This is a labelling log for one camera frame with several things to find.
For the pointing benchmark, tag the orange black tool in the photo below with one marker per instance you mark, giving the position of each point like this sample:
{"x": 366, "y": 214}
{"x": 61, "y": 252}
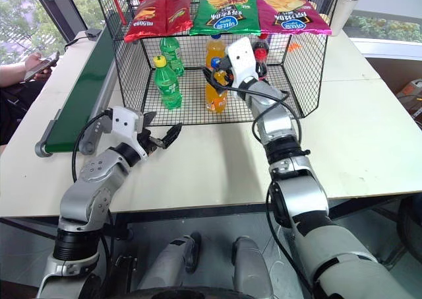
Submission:
{"x": 412, "y": 87}

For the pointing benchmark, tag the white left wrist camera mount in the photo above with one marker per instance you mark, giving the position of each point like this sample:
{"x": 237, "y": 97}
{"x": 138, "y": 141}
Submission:
{"x": 123, "y": 122}

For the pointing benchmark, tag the green conveyor belt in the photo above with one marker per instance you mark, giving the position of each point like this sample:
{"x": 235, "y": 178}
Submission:
{"x": 85, "y": 81}

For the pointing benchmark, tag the orange soda bottle blue cap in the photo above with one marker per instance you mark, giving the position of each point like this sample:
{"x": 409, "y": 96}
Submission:
{"x": 216, "y": 99}
{"x": 214, "y": 49}

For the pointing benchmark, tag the bystander hand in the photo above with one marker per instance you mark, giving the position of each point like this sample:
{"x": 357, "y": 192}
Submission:
{"x": 34, "y": 63}

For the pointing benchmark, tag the green soda bottle yellow cap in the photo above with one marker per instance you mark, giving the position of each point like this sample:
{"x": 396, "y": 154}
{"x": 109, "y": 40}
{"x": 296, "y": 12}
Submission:
{"x": 168, "y": 87}

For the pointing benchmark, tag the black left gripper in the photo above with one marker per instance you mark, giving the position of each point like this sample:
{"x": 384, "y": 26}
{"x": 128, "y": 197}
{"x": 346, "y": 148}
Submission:
{"x": 149, "y": 142}

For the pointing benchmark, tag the red chips bag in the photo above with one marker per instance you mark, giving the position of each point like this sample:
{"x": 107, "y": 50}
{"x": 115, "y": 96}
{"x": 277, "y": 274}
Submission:
{"x": 158, "y": 15}

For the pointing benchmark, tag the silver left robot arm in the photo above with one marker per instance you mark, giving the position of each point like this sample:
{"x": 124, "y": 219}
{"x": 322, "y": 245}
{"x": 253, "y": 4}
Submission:
{"x": 95, "y": 193}

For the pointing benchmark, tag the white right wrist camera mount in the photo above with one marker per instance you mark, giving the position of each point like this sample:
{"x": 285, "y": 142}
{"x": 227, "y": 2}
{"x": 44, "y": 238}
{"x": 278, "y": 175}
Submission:
{"x": 242, "y": 59}

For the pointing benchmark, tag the bystander in black clothing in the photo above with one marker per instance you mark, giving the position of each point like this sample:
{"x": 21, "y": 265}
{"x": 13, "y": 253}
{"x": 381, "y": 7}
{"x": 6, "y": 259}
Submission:
{"x": 13, "y": 107}

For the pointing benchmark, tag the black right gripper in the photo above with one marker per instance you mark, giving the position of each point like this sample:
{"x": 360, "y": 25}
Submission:
{"x": 225, "y": 68}

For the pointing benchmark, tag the silver robot leg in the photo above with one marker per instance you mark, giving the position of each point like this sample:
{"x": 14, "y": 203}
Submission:
{"x": 171, "y": 262}
{"x": 250, "y": 266}

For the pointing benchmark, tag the white tumbler black lid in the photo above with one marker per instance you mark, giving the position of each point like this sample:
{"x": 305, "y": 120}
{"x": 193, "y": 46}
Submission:
{"x": 344, "y": 12}

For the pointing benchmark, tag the cola bottle red cap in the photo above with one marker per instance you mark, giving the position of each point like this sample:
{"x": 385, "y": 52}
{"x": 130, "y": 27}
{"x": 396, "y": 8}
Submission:
{"x": 261, "y": 41}
{"x": 262, "y": 66}

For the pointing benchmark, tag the small orange object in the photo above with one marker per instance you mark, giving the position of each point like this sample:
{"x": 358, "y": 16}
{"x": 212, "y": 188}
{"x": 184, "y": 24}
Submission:
{"x": 293, "y": 47}

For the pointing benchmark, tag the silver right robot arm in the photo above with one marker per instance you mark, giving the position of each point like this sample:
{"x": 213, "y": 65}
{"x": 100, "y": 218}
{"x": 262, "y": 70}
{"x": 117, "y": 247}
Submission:
{"x": 287, "y": 124}

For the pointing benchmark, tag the silver robot right leg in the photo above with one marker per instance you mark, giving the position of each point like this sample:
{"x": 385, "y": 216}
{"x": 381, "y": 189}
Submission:
{"x": 250, "y": 266}

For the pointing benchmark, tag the black smartphone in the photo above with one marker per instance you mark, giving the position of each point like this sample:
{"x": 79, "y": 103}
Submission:
{"x": 44, "y": 64}

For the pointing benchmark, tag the red rod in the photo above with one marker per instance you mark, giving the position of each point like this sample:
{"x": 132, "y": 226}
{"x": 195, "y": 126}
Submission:
{"x": 118, "y": 3}

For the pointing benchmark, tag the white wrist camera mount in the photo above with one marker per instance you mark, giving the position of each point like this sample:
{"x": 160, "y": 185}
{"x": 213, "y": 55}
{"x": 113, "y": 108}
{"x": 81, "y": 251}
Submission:
{"x": 242, "y": 59}
{"x": 123, "y": 122}

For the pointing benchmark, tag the dark rounded robot base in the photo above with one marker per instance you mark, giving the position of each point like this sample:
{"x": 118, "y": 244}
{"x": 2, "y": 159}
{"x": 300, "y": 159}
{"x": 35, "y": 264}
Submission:
{"x": 198, "y": 294}

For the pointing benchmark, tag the green chips bag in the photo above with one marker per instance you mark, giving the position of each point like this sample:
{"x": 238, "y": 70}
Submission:
{"x": 224, "y": 13}

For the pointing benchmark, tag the magenta chips bag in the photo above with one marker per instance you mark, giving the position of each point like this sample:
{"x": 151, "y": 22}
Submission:
{"x": 290, "y": 15}

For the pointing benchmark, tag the black power adapter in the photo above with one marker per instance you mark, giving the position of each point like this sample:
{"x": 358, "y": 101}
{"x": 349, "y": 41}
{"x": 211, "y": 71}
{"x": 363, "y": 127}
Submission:
{"x": 93, "y": 34}

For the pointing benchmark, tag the silver robot left leg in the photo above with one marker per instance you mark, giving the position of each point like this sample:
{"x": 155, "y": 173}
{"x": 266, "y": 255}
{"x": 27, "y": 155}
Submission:
{"x": 171, "y": 262}

